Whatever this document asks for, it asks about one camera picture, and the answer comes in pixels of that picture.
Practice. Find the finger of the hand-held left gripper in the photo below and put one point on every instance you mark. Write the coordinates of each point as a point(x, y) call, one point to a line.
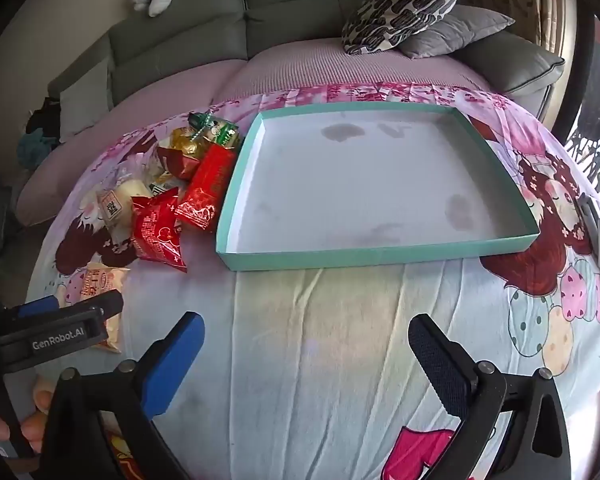
point(37, 306)
point(110, 305)

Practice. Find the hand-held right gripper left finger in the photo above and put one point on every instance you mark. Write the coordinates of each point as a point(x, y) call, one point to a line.
point(172, 360)

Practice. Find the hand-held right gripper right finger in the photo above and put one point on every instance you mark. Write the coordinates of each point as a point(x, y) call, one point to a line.
point(437, 365)

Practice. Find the orange white roll packet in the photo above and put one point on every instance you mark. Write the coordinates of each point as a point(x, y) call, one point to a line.
point(97, 282)

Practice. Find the red triangular snack packet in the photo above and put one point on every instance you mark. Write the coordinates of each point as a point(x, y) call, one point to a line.
point(157, 235)

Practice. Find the clear bun packet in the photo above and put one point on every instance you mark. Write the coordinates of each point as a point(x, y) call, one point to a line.
point(117, 205)

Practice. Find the red gold-patterned packet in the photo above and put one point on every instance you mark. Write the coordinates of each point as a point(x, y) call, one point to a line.
point(205, 190)

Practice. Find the teal shallow box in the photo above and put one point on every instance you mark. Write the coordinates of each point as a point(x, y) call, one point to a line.
point(360, 185)

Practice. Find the clear green cow-print packet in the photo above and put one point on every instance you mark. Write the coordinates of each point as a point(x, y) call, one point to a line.
point(224, 135)

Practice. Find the person's left hand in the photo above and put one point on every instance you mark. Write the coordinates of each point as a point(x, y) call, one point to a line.
point(30, 432)

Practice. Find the printed blanket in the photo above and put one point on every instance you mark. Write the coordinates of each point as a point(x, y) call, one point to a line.
point(305, 335)

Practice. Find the teal cloth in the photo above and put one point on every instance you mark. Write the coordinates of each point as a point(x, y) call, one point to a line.
point(32, 150)

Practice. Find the dark clothes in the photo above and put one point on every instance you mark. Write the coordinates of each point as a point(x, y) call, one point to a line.
point(42, 115)

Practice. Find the black metal rack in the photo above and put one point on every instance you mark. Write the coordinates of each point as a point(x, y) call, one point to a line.
point(597, 125)

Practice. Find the pink ribbed sofa cover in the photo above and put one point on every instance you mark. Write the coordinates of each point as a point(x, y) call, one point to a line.
point(300, 70)

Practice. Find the grey pillow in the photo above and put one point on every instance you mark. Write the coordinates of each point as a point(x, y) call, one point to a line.
point(455, 32)

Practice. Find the grey-green sofa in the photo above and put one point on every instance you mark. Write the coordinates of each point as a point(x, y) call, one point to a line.
point(290, 15)

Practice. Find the black patterned pillow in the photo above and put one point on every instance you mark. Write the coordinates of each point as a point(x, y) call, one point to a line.
point(405, 5)

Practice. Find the beige curtain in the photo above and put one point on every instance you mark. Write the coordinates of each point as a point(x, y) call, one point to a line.
point(535, 5)

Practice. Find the dark door frame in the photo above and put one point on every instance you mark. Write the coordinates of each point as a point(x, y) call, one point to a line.
point(582, 70)

